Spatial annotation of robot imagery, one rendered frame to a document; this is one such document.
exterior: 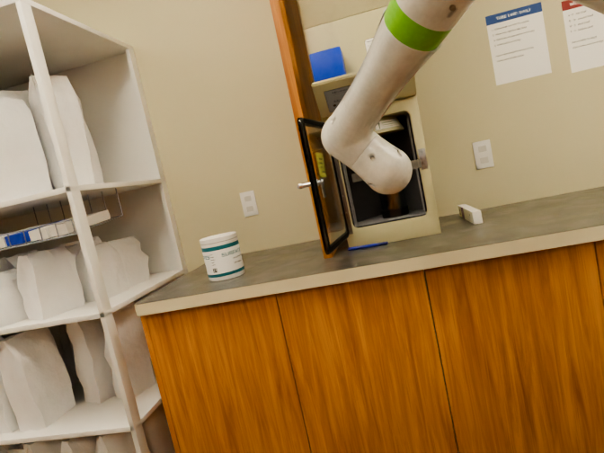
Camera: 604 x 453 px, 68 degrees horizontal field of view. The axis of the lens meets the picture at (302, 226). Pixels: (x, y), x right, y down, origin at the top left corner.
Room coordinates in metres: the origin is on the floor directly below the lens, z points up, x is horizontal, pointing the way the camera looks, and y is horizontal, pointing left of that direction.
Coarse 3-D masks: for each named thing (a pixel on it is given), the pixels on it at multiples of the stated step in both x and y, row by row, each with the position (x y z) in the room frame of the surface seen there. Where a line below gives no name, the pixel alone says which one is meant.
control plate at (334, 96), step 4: (340, 88) 1.47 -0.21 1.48; (344, 88) 1.47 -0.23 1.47; (348, 88) 1.47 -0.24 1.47; (324, 92) 1.48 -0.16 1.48; (328, 92) 1.48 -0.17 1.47; (332, 92) 1.48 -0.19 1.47; (336, 92) 1.48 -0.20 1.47; (340, 92) 1.48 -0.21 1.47; (344, 92) 1.48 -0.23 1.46; (328, 96) 1.50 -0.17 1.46; (332, 96) 1.50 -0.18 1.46; (336, 96) 1.50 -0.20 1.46; (340, 96) 1.50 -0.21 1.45; (328, 100) 1.51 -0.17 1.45; (332, 100) 1.51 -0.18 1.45; (336, 100) 1.51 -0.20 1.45; (340, 100) 1.51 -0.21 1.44; (328, 104) 1.52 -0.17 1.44; (332, 104) 1.52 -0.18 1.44; (336, 104) 1.52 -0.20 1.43; (328, 108) 1.53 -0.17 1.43; (332, 108) 1.53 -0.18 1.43
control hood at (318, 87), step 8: (328, 80) 1.46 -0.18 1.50; (336, 80) 1.45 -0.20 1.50; (344, 80) 1.45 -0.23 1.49; (352, 80) 1.45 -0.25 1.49; (312, 88) 1.48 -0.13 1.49; (320, 88) 1.47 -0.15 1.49; (328, 88) 1.47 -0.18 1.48; (336, 88) 1.47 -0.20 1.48; (408, 88) 1.48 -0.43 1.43; (320, 96) 1.50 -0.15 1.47; (400, 96) 1.50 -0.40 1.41; (408, 96) 1.51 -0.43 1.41; (320, 104) 1.52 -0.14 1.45; (320, 112) 1.55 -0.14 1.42; (328, 112) 1.54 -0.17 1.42
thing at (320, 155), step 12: (300, 132) 1.27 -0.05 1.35; (312, 132) 1.37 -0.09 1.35; (312, 144) 1.35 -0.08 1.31; (312, 156) 1.32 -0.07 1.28; (324, 156) 1.46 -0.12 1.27; (324, 168) 1.43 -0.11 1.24; (324, 180) 1.40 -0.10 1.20; (312, 192) 1.28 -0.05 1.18; (336, 192) 1.51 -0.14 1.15; (324, 204) 1.35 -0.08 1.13; (336, 204) 1.48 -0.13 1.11; (324, 216) 1.32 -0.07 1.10; (336, 216) 1.45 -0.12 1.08; (336, 228) 1.42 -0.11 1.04; (324, 240) 1.27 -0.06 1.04
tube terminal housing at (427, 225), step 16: (352, 16) 1.55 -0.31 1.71; (368, 16) 1.54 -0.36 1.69; (320, 32) 1.57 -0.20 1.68; (336, 32) 1.56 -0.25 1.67; (352, 32) 1.55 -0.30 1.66; (368, 32) 1.54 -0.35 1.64; (320, 48) 1.57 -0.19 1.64; (352, 48) 1.55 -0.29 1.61; (352, 64) 1.55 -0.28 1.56; (400, 112) 1.57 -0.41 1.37; (416, 112) 1.52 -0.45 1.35; (416, 128) 1.52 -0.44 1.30; (416, 144) 1.52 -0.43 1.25; (432, 192) 1.52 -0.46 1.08; (432, 208) 1.52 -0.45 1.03; (352, 224) 1.58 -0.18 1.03; (384, 224) 1.55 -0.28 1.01; (400, 224) 1.54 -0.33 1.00; (416, 224) 1.53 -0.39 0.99; (432, 224) 1.52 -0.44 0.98; (352, 240) 1.58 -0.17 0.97; (368, 240) 1.57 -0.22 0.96; (384, 240) 1.55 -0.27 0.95; (400, 240) 1.54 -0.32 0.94
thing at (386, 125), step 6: (384, 120) 1.57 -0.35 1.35; (390, 120) 1.57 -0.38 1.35; (396, 120) 1.59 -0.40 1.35; (378, 126) 1.56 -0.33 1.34; (384, 126) 1.56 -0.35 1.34; (390, 126) 1.56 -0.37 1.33; (396, 126) 1.57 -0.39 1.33; (402, 126) 1.61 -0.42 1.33; (378, 132) 1.56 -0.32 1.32; (384, 132) 1.71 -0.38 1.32; (390, 132) 1.70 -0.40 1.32
